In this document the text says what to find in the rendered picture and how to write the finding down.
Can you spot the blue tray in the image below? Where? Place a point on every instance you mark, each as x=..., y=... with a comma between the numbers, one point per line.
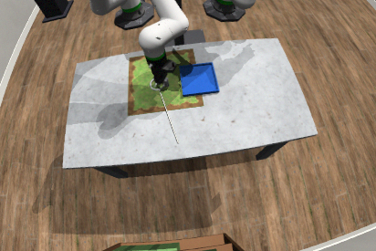
x=198, y=77

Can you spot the green grassy ground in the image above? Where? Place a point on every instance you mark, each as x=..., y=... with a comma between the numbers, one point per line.
x=142, y=99

